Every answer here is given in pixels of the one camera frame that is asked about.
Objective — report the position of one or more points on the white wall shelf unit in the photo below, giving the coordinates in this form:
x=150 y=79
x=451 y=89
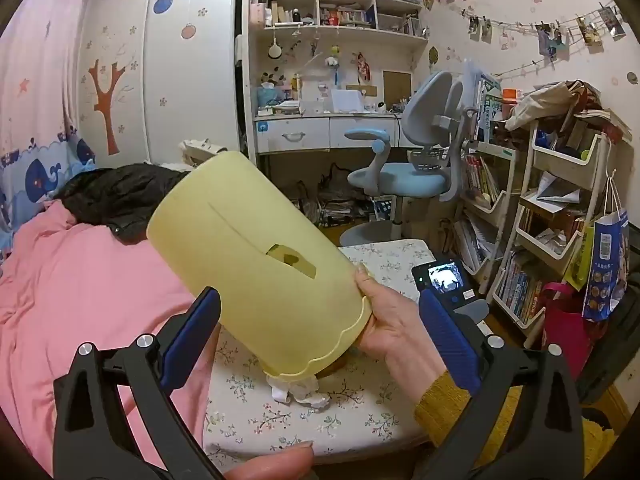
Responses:
x=340 y=34

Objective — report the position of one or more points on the red bag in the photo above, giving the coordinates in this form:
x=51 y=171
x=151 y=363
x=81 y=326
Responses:
x=570 y=330

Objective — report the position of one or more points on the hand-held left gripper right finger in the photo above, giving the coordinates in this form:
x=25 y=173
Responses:
x=450 y=345

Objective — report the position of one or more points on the blue grey desk chair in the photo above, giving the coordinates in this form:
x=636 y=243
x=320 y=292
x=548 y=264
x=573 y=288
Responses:
x=395 y=180

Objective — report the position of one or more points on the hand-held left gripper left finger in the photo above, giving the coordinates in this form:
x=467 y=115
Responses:
x=192 y=332

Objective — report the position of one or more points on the blue paper bag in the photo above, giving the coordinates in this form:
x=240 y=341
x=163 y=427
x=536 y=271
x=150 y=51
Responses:
x=607 y=260

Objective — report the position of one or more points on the small crumpled white tissue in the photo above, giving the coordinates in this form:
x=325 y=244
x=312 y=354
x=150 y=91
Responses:
x=280 y=391

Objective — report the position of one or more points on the beige cloth bag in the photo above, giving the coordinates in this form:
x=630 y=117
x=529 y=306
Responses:
x=545 y=102

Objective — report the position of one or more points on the beige canvas bag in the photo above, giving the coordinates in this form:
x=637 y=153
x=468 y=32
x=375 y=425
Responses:
x=202 y=149

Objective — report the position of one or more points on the round hanging ornament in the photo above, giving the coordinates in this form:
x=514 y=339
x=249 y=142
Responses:
x=275 y=51

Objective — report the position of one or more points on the person's right hand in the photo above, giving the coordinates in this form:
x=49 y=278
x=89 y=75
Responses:
x=395 y=325

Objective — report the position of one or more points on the black jacket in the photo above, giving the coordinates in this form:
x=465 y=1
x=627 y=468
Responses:
x=115 y=195

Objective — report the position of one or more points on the pink whale print curtain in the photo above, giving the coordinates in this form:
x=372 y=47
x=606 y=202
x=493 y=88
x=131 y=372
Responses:
x=40 y=110

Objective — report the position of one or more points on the blue tissue box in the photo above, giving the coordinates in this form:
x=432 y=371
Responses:
x=267 y=95

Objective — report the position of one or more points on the white wardrobe with tree sticker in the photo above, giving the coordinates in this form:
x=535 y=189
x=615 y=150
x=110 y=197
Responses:
x=200 y=85

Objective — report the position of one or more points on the white paper sheet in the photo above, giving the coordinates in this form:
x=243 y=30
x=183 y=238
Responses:
x=347 y=101

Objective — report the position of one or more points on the yellow green bag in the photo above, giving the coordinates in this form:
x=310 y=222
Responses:
x=580 y=260

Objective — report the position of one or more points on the row of books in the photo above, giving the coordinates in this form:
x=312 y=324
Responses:
x=520 y=290

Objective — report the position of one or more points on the dark bag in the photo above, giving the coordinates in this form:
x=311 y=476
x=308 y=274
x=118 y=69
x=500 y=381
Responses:
x=340 y=175

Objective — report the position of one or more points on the floral tablecloth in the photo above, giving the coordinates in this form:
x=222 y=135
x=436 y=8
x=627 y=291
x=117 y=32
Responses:
x=260 y=410

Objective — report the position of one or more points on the yellow plastic bin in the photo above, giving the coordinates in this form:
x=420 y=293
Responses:
x=240 y=240

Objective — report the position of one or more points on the cork board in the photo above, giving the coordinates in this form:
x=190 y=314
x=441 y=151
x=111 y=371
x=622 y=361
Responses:
x=396 y=86

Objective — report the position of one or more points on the large white tissue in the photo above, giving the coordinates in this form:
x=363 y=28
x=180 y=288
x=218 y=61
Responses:
x=310 y=395

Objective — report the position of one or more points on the red hanging doll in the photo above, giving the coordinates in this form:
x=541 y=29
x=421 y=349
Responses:
x=362 y=67

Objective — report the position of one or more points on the pink blanket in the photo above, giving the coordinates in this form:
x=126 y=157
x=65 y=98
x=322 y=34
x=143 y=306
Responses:
x=75 y=285

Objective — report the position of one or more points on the white desk with drawers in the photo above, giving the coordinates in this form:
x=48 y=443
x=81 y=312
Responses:
x=310 y=132

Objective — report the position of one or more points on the green white hanging toy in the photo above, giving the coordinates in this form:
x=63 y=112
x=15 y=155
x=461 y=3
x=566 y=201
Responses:
x=334 y=60

